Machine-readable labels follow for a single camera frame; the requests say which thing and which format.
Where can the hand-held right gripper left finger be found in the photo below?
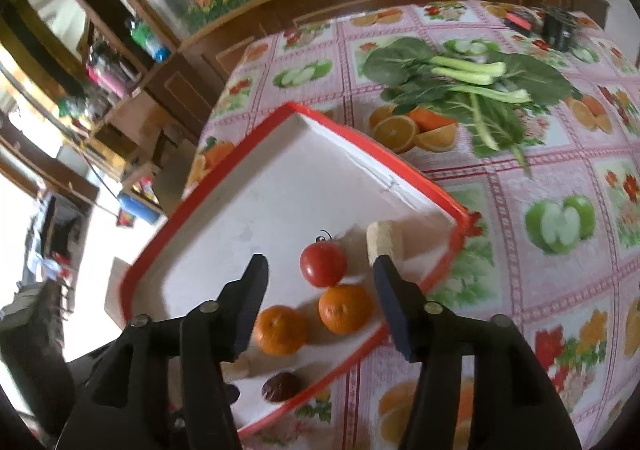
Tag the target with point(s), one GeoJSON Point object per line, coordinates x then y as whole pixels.
{"type": "Point", "coordinates": [245, 315]}

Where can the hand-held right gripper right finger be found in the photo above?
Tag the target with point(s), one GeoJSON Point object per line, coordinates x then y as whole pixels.
{"type": "Point", "coordinates": [395, 310]}

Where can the orange mandarin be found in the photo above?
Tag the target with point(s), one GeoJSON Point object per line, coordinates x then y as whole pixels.
{"type": "Point", "coordinates": [280, 330]}
{"type": "Point", "coordinates": [346, 309]}

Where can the dark red date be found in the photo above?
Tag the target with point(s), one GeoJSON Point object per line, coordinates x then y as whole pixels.
{"type": "Point", "coordinates": [281, 386]}

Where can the red tomato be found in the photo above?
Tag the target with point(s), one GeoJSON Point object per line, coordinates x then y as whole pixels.
{"type": "Point", "coordinates": [323, 265]}

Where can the red tray with white inside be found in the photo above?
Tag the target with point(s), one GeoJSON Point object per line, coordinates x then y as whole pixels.
{"type": "Point", "coordinates": [250, 205]}

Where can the blue container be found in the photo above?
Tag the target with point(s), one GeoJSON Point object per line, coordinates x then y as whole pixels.
{"type": "Point", "coordinates": [137, 209]}

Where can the pile of bok choy leaves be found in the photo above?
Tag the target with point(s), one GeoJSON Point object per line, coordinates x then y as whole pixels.
{"type": "Point", "coordinates": [470, 79]}

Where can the pink bottle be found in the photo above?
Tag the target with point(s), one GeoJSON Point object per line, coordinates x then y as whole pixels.
{"type": "Point", "coordinates": [107, 78]}

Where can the green plastic bottle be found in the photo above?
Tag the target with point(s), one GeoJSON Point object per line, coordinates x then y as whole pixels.
{"type": "Point", "coordinates": [148, 40]}

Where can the red and black box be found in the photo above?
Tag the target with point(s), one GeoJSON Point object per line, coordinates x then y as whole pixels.
{"type": "Point", "coordinates": [520, 22]}

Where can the black cylinder holder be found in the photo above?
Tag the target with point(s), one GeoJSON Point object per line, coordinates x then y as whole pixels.
{"type": "Point", "coordinates": [559, 29]}

